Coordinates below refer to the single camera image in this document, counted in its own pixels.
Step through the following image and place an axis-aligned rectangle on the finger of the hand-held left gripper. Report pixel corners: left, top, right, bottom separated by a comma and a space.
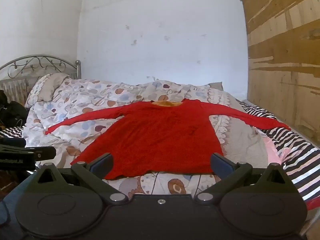
25, 146, 57, 160

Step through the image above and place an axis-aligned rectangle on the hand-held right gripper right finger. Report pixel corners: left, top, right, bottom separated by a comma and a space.
194, 152, 294, 203

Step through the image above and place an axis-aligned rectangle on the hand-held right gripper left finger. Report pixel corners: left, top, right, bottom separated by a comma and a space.
31, 152, 129, 204

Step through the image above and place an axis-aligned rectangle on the red long-sleeved top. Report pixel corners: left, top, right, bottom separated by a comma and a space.
45, 99, 292, 180

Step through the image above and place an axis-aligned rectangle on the black clothes pile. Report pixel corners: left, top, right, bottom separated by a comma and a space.
0, 89, 27, 131

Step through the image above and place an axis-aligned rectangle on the pink cloth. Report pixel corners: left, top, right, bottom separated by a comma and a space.
252, 127, 292, 166

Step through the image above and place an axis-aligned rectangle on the dotted pillow with grey panel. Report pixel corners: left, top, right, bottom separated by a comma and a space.
25, 73, 71, 108

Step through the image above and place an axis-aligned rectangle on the dotted white duvet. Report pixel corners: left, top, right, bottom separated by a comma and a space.
22, 76, 278, 198

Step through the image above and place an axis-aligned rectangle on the black and white striped sheet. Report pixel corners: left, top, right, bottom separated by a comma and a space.
0, 102, 320, 207

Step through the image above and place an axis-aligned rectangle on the wooden wardrobe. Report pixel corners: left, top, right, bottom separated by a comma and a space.
237, 0, 320, 148

